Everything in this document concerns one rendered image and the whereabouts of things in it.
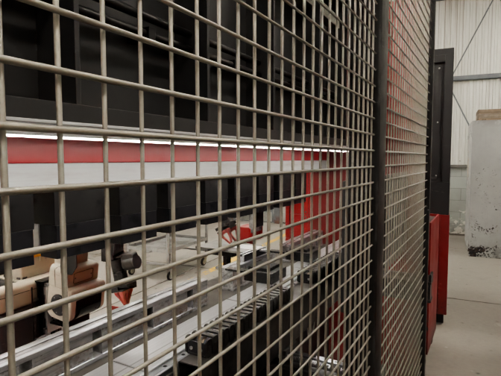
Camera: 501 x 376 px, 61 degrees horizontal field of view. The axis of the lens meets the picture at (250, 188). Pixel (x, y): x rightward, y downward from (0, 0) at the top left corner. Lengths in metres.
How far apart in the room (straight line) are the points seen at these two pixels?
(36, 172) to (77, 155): 0.12
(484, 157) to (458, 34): 2.87
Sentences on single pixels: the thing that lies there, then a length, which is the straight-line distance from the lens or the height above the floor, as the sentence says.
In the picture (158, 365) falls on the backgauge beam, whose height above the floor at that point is 0.98.
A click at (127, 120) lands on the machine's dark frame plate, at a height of 1.50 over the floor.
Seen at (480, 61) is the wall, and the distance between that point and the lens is 8.78.
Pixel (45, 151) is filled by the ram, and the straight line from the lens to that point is 1.07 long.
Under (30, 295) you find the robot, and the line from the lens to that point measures 2.42.
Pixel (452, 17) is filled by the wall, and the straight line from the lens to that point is 8.98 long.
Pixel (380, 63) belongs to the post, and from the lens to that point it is 0.71.
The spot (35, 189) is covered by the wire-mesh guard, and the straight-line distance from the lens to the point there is 0.19.
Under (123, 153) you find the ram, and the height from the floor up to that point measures 1.43.
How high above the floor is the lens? 1.41
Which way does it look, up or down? 4 degrees down
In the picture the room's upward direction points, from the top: straight up
